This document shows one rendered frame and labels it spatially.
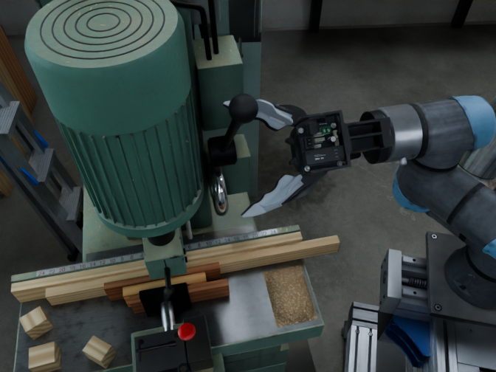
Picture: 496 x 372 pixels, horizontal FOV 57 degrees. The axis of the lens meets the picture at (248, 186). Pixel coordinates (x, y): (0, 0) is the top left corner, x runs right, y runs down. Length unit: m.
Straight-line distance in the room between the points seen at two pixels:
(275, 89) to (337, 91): 0.37
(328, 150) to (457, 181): 0.22
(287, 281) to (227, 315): 0.14
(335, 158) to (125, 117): 0.25
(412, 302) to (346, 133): 0.69
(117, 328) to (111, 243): 0.29
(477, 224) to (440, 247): 0.53
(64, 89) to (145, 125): 0.09
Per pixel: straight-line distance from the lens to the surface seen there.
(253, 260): 0.98
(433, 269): 1.18
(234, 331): 0.95
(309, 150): 0.56
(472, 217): 0.70
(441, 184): 0.71
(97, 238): 1.23
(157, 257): 0.84
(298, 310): 0.95
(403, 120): 0.62
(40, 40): 0.55
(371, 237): 2.19
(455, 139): 0.66
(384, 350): 1.73
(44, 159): 1.89
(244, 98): 0.53
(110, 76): 0.49
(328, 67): 3.03
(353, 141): 0.60
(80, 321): 1.01
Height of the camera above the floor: 1.79
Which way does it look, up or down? 51 degrees down
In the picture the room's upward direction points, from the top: straight up
